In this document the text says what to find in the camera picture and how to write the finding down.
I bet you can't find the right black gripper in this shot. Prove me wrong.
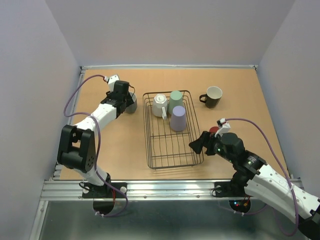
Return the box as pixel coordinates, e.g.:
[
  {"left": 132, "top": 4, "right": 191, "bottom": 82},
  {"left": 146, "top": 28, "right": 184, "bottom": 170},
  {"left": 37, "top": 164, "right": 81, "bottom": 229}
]
[{"left": 188, "top": 130, "right": 235, "bottom": 164}]

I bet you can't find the red plastic cup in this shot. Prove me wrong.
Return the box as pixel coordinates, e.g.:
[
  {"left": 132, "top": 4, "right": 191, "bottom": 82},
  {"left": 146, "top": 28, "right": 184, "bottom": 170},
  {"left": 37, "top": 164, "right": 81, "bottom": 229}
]
[{"left": 209, "top": 126, "right": 219, "bottom": 133}]

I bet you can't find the grey mug white inside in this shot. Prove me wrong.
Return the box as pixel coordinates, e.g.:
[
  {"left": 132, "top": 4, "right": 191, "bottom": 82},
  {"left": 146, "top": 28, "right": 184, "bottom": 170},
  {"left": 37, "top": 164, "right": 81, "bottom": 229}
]
[{"left": 124, "top": 91, "right": 138, "bottom": 114}]

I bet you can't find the purple plastic cup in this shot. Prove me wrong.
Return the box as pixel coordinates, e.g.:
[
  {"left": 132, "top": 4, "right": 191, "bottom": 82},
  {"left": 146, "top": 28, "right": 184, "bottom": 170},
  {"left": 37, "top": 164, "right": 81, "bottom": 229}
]
[{"left": 170, "top": 106, "right": 187, "bottom": 132}]

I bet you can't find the white faceted mug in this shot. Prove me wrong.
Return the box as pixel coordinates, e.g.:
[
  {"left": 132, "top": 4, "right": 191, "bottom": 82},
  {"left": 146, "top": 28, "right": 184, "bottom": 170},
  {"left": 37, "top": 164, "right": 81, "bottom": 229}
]
[{"left": 152, "top": 93, "right": 168, "bottom": 120}]

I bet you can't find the green plastic cup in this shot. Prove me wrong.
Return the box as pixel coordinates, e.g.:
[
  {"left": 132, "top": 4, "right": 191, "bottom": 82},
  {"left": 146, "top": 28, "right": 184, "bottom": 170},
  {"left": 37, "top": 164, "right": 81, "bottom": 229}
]
[{"left": 168, "top": 90, "right": 183, "bottom": 115}]

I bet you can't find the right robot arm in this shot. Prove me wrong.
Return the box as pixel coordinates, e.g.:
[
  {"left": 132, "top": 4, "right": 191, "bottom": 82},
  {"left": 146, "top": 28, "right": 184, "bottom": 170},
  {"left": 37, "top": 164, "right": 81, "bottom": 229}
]
[{"left": 189, "top": 131, "right": 320, "bottom": 240}]

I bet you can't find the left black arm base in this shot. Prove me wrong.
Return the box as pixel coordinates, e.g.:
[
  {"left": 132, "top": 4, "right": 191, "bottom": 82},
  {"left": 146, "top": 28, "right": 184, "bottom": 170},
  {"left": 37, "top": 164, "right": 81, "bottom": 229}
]
[{"left": 78, "top": 181, "right": 125, "bottom": 199}]

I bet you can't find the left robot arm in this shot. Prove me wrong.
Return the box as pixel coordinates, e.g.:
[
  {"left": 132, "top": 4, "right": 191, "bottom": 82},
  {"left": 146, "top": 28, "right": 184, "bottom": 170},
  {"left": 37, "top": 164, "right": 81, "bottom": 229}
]
[{"left": 57, "top": 77, "right": 134, "bottom": 197}]

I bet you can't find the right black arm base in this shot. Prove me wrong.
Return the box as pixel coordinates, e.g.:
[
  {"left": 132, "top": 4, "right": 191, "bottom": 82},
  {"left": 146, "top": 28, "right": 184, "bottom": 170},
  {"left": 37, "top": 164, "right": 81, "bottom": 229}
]
[{"left": 211, "top": 181, "right": 238, "bottom": 198}]

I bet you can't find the black mug white inside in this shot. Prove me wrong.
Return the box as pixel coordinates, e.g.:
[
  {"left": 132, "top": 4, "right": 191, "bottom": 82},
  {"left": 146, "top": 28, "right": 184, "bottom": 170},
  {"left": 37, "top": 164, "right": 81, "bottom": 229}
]
[{"left": 199, "top": 86, "right": 223, "bottom": 109}]

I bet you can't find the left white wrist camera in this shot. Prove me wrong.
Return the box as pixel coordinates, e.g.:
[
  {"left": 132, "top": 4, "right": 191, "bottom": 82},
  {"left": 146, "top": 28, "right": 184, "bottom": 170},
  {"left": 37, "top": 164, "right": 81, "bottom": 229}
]
[{"left": 104, "top": 74, "right": 120, "bottom": 92}]

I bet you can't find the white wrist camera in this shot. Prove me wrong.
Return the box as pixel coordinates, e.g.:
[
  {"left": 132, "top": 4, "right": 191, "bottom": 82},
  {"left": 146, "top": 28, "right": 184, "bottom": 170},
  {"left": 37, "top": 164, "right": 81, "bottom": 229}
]
[
  {"left": 214, "top": 118, "right": 231, "bottom": 138},
  {"left": 104, "top": 74, "right": 120, "bottom": 92}
]

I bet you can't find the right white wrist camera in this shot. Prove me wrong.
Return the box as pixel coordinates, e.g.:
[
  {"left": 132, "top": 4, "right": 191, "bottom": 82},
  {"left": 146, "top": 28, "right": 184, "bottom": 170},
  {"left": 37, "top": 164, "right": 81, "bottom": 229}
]
[{"left": 214, "top": 118, "right": 231, "bottom": 138}]

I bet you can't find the black wire dish rack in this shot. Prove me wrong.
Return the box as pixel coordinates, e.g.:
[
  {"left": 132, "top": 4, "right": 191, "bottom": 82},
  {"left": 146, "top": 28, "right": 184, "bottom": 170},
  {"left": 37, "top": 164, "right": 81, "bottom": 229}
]
[{"left": 142, "top": 90, "right": 204, "bottom": 170}]

